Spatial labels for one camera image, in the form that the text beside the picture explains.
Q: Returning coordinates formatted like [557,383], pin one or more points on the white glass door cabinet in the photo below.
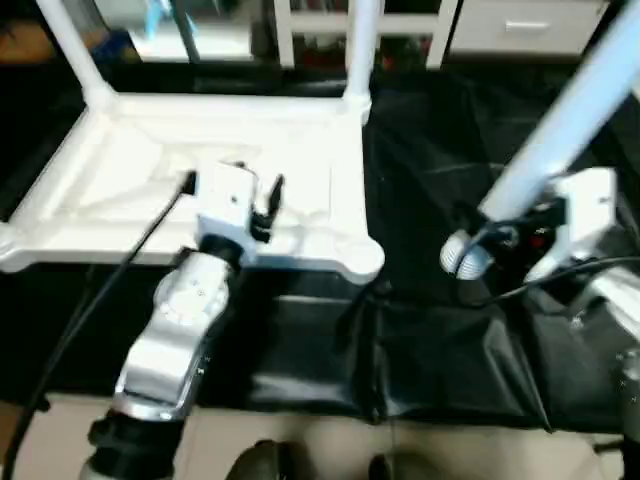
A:
[400,30]

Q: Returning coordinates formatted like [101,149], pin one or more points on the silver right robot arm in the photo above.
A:
[618,320]

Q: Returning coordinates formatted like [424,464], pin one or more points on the black work mat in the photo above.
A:
[450,340]

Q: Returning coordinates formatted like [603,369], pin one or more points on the grey metal pole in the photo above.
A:
[186,28]

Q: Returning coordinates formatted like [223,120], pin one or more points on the turquoise plastic stool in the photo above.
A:
[158,15]

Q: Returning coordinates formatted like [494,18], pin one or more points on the white plastic table leg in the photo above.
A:
[361,45]
[75,50]
[570,120]

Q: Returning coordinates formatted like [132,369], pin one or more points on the white plastic table top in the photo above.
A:
[150,170]

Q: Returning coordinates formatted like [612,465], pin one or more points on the white drawer unit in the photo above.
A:
[525,25]

